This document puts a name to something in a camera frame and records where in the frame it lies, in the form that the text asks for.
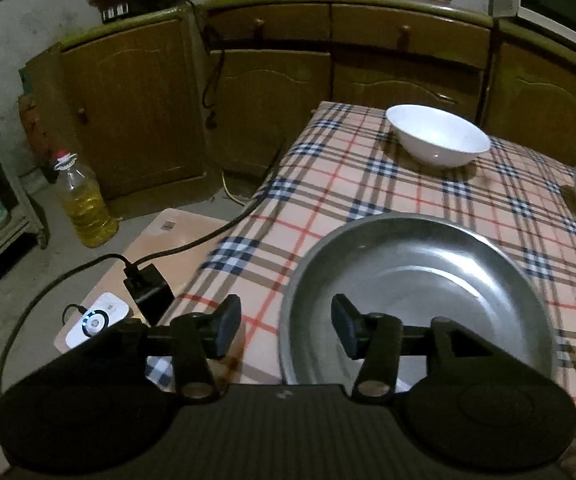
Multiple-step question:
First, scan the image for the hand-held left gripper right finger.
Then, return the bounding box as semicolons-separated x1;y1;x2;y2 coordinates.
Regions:
330;294;500;403

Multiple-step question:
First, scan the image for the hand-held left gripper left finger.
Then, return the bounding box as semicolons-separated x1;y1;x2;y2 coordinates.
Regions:
118;294;243;402

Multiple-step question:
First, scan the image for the round steel plate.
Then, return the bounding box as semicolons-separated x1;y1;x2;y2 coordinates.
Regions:
279;212;559;397

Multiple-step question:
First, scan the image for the wide white bowl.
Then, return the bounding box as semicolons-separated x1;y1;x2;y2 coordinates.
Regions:
386;104;492;168

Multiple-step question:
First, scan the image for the black power adapter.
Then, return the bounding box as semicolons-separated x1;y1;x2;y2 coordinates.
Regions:
124;263;174;326

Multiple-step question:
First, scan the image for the wooden board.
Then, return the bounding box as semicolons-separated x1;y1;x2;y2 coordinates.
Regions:
53;208;235;357

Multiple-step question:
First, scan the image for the white charger device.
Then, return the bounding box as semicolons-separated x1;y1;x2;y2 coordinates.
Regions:
64;292;131;350

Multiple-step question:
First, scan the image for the plaid tablecloth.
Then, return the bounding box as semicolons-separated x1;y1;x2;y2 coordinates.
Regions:
145;101;576;463

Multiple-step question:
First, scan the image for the cooking oil bottle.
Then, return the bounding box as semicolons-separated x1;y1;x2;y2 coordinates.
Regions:
54;149;120;248

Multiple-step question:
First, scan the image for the wooden kitchen cabinet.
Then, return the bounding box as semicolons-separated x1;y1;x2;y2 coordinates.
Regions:
23;0;576;202

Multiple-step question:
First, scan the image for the black cable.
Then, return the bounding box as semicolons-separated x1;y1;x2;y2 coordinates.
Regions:
135;125;290;267
0;254;135;397
183;0;227;129

